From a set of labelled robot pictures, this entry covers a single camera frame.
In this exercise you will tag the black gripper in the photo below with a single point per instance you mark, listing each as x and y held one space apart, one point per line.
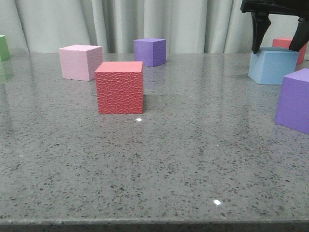
260 10

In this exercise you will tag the light blue foam cube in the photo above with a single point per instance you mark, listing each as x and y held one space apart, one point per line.
270 64

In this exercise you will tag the far red foam cube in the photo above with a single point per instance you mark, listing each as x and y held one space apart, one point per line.
285 43

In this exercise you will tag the large near purple cube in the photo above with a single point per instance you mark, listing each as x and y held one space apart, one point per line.
293 106

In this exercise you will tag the purple foam cube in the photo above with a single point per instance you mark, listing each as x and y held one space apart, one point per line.
151 51

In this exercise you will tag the red textured foam cube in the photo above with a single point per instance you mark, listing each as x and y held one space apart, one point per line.
119 87

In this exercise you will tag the pink foam cube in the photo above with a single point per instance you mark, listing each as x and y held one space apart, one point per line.
79 62

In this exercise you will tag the grey curtain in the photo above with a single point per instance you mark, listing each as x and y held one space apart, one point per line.
189 26

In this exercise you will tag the green foam cube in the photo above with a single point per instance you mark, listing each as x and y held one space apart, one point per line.
4 51

